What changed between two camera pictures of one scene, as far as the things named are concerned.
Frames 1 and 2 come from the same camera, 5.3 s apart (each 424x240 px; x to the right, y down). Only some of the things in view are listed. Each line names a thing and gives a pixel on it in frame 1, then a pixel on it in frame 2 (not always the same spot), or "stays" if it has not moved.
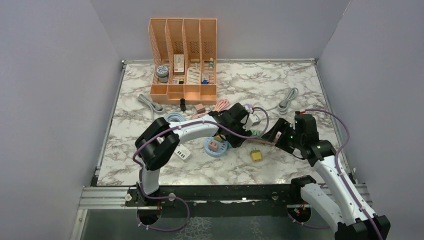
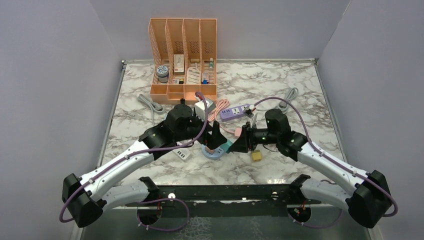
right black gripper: [284, 126] → [246, 140]
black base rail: [272, 200] stays
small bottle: [211, 64] stays
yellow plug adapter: [256, 155] stays
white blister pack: [193, 75] stays
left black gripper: [235, 142] → [213, 141]
